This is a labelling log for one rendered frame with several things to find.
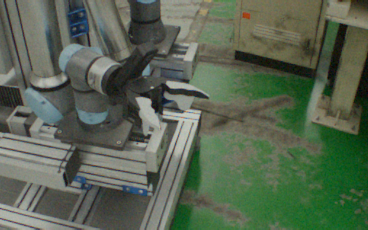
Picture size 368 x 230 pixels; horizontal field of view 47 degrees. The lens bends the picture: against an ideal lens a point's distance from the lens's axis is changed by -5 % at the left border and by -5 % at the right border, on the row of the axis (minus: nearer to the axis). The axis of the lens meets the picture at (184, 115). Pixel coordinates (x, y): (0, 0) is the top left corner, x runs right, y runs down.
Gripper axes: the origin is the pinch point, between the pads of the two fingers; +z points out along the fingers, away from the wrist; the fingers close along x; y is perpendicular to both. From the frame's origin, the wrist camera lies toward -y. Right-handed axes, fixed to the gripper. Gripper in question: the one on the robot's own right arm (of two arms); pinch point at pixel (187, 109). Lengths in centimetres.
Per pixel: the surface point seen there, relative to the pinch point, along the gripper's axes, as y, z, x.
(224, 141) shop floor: 93, -48, -105
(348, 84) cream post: 60, -6, -155
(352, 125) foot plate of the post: 84, 2, -159
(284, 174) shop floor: 93, -11, -105
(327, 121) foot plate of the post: 85, -11, -153
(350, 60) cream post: 45, -8, -152
